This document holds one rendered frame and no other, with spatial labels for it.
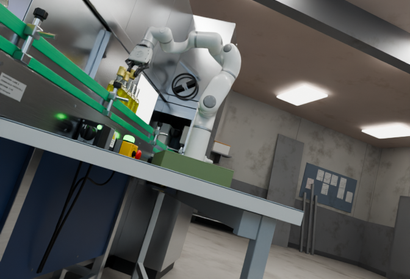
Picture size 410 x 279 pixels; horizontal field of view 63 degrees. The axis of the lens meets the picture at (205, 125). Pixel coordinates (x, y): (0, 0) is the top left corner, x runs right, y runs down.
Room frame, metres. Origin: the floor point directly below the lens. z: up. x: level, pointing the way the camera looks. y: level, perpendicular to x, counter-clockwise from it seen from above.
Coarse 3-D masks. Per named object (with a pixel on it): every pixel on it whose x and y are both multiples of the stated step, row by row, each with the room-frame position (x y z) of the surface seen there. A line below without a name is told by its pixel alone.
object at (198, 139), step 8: (192, 128) 1.52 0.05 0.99; (200, 128) 1.50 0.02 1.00; (192, 136) 1.51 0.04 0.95; (200, 136) 1.50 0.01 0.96; (208, 136) 1.52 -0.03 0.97; (192, 144) 1.50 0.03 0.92; (200, 144) 1.50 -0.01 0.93; (184, 152) 1.53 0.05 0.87; (192, 152) 1.49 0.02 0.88; (200, 152) 1.50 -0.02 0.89; (200, 160) 1.51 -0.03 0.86; (208, 160) 1.55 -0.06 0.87
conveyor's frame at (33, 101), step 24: (0, 72) 0.67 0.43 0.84; (24, 72) 0.74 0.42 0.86; (0, 96) 0.70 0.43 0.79; (24, 96) 0.76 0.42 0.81; (48, 96) 0.84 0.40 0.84; (72, 96) 0.93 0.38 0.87; (24, 120) 0.79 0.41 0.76; (48, 120) 0.88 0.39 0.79; (72, 120) 0.98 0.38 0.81; (96, 120) 1.11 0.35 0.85; (144, 144) 1.62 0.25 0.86
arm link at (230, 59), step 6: (222, 48) 1.52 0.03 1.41; (228, 48) 1.50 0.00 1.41; (234, 48) 1.49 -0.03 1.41; (222, 54) 1.52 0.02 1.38; (228, 54) 1.50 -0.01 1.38; (234, 54) 1.49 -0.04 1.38; (222, 60) 1.57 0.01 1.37; (228, 60) 1.50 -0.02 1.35; (234, 60) 1.50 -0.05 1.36; (240, 60) 1.51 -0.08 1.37; (228, 66) 1.51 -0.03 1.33; (234, 66) 1.50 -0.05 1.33; (240, 66) 1.53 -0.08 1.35; (228, 72) 1.51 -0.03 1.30; (234, 72) 1.51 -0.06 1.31
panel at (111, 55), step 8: (104, 40) 1.51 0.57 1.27; (112, 40) 1.54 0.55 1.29; (104, 48) 1.51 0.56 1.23; (112, 48) 1.57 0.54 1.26; (120, 48) 1.64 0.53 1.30; (96, 56) 1.51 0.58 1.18; (104, 56) 1.52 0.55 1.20; (112, 56) 1.59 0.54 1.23; (120, 56) 1.66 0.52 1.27; (128, 56) 1.74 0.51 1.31; (96, 64) 1.51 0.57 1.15; (104, 64) 1.55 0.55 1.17; (112, 64) 1.62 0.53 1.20; (120, 64) 1.69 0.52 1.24; (96, 72) 1.51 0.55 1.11; (104, 72) 1.57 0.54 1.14; (112, 72) 1.64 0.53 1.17; (96, 80) 1.53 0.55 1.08; (104, 80) 1.60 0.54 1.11; (136, 80) 1.94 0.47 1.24; (104, 88) 1.63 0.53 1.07; (152, 112) 2.37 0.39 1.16
